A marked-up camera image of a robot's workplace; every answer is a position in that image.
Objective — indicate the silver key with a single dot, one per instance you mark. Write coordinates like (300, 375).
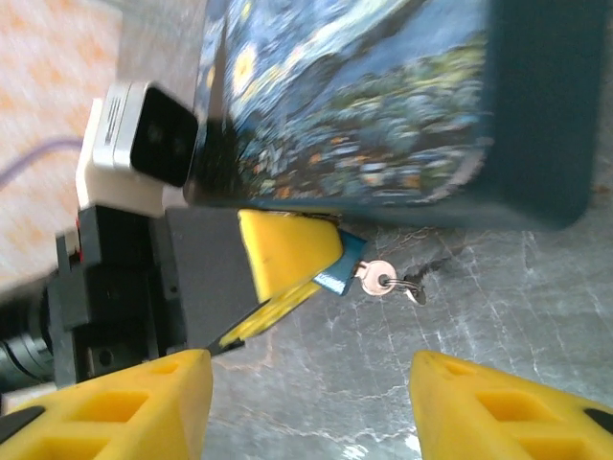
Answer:
(373, 280)

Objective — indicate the starry night tin box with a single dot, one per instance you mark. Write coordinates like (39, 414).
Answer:
(383, 96)

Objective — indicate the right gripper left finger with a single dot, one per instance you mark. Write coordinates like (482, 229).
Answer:
(124, 417)

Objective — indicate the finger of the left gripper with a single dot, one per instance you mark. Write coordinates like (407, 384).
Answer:
(273, 314)
(287, 254)

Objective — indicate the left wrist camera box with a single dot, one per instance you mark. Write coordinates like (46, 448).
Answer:
(134, 139)

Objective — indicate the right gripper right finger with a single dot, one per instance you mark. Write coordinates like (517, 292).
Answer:
(507, 412)

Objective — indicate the small blue padlock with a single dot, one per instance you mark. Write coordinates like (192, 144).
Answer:
(345, 268)

